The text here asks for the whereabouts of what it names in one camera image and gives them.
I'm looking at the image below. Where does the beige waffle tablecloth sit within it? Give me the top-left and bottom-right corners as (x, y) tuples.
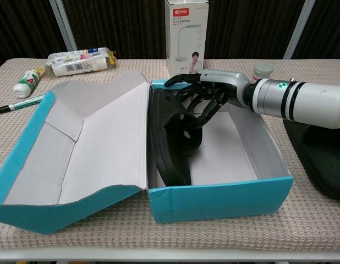
(0, 57), (340, 250)

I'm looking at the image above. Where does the black rubber slipper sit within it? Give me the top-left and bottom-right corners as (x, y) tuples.
(282, 119), (340, 204)
(146, 89), (205, 186)

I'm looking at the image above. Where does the green black marker pen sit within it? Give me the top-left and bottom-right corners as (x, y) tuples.
(0, 94), (47, 116)

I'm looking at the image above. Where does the white green bottle red letter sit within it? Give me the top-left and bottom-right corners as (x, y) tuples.
(12, 69), (41, 99)

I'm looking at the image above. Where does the dark brown curtain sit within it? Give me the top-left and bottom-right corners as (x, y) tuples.
(0, 0), (340, 71)

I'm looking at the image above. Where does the white tube with QR code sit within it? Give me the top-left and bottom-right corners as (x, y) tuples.
(51, 56), (109, 77)

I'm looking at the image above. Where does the teal cardboard shoe box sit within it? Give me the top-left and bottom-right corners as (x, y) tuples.
(0, 70), (294, 235)

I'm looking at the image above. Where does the small white cream jar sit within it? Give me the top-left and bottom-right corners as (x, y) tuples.
(252, 63), (273, 83)

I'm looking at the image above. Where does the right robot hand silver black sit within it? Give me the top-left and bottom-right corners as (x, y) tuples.
(163, 69), (252, 130)

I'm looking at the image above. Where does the clear plastic toiletry pack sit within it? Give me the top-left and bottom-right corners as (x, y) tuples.
(47, 46), (112, 78)

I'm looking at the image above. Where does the white metal frame post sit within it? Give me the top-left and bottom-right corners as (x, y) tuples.
(284, 0), (316, 60)
(48, 0), (77, 53)

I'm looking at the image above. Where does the white desk lamp carton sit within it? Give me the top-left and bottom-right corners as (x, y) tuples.
(164, 0), (210, 76)

